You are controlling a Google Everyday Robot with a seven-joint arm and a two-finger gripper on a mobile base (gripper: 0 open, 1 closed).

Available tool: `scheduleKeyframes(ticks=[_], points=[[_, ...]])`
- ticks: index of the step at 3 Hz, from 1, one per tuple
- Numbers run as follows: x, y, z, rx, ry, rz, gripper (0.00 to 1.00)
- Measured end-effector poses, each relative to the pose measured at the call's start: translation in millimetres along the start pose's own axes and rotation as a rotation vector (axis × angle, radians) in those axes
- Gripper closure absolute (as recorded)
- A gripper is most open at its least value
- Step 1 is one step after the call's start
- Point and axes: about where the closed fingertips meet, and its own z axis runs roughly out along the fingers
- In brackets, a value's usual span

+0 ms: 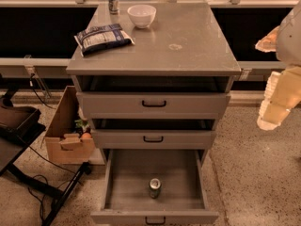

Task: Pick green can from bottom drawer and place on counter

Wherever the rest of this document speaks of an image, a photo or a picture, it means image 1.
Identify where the grey bottom drawer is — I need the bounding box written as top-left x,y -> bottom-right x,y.
91,150 -> 218,226

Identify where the grey middle drawer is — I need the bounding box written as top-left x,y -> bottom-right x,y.
92,130 -> 216,150

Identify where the white bowl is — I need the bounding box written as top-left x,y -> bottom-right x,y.
127,5 -> 156,28

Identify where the cardboard box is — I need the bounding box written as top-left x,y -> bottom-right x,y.
45,86 -> 95,164

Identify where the blue chip bag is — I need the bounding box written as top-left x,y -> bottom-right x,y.
74,24 -> 134,57

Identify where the grey drawer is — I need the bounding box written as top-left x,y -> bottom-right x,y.
92,130 -> 216,150
77,92 -> 230,119
91,150 -> 218,226

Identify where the grey top drawer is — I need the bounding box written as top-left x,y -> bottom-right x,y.
77,92 -> 230,119

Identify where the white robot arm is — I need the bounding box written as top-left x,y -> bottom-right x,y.
255,1 -> 301,131

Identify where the black floor cable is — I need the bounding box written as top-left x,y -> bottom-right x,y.
27,145 -> 85,223

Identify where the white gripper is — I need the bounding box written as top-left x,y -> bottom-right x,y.
255,26 -> 301,131

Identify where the orange fruit in box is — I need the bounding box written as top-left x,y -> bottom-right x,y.
81,133 -> 92,139

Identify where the black folding stand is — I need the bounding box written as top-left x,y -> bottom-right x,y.
0,84 -> 91,226

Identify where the grey drawer cabinet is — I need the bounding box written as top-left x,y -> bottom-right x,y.
66,2 -> 242,226

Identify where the green soda can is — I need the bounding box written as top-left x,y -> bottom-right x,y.
149,178 -> 162,199

